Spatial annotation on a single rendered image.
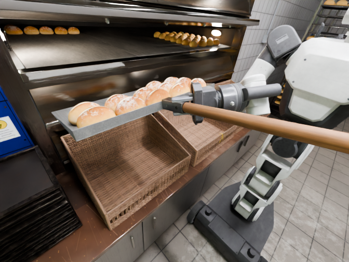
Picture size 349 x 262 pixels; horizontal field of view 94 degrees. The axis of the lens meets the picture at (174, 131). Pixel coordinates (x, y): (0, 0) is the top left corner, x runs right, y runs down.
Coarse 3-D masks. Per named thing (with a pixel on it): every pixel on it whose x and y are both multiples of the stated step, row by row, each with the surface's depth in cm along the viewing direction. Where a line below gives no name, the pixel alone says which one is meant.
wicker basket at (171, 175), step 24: (144, 120) 119; (72, 144) 90; (96, 144) 99; (120, 144) 111; (144, 144) 125; (168, 144) 112; (96, 168) 103; (120, 168) 104; (144, 168) 107; (168, 168) 108; (96, 192) 90; (120, 192) 91; (144, 192) 82; (120, 216) 77
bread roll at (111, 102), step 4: (112, 96) 52; (116, 96) 52; (120, 96) 52; (124, 96) 53; (108, 100) 51; (112, 100) 51; (116, 100) 51; (120, 100) 52; (104, 104) 52; (108, 104) 50; (112, 104) 50; (116, 104) 51; (112, 108) 50
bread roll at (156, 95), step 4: (152, 92) 52; (156, 92) 52; (160, 92) 53; (164, 92) 54; (148, 96) 52; (152, 96) 52; (156, 96) 52; (160, 96) 52; (164, 96) 53; (168, 96) 55; (148, 100) 52; (152, 100) 51; (156, 100) 52; (160, 100) 52; (148, 104) 52
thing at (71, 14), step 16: (0, 0) 44; (0, 16) 54; (16, 16) 55; (32, 16) 57; (48, 16) 58; (64, 16) 59; (80, 16) 61; (96, 16) 62; (112, 16) 65; (128, 16) 69; (144, 16) 74; (160, 16) 79; (176, 16) 85; (192, 16) 93
